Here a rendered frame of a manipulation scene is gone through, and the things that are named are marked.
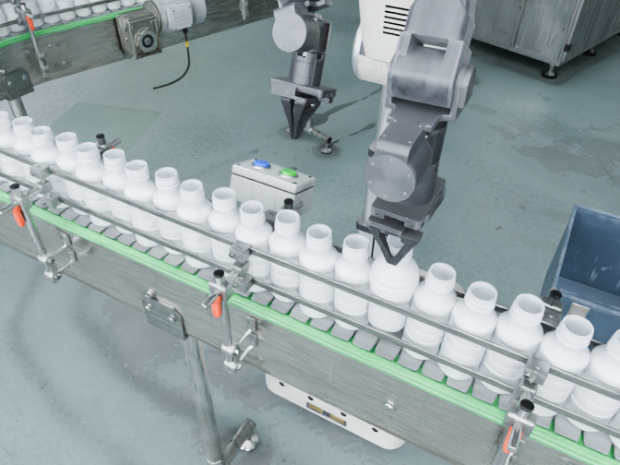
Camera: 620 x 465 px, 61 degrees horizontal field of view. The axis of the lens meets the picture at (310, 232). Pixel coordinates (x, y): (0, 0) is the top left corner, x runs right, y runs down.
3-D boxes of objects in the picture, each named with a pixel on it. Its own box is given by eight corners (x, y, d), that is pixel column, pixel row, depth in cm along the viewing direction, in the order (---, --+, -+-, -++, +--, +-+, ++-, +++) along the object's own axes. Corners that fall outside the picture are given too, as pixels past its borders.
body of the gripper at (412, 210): (445, 190, 70) (455, 142, 65) (418, 234, 63) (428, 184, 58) (399, 176, 72) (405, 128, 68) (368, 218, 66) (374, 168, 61)
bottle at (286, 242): (293, 309, 88) (293, 234, 77) (264, 295, 90) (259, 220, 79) (312, 287, 92) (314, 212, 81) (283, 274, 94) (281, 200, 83)
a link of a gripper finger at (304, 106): (297, 145, 92) (307, 90, 88) (263, 134, 95) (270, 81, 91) (315, 140, 98) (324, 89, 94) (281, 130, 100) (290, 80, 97)
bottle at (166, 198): (157, 251, 98) (139, 177, 88) (176, 232, 102) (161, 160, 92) (184, 260, 96) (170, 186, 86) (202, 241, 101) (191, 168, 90)
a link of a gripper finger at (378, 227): (427, 250, 73) (439, 196, 67) (409, 283, 68) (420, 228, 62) (382, 234, 76) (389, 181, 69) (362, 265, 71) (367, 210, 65)
